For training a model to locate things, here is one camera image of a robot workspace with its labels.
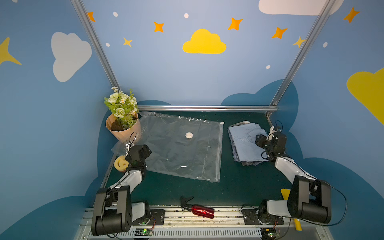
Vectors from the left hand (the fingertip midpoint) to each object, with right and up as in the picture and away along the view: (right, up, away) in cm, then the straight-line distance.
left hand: (142, 146), depth 90 cm
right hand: (+75, +6, +1) cm, 75 cm away
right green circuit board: (+68, -40, -19) cm, 81 cm away
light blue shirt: (+66, +5, +9) cm, 67 cm away
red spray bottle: (+33, -29, -17) cm, 47 cm away
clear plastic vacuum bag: (+21, -1, +13) cm, 25 cm away
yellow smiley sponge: (-13, -11, -1) cm, 17 cm away
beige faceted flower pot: (-8, +7, -1) cm, 11 cm away
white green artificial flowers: (-10, +24, -3) cm, 27 cm away
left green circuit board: (+7, -39, -19) cm, 44 cm away
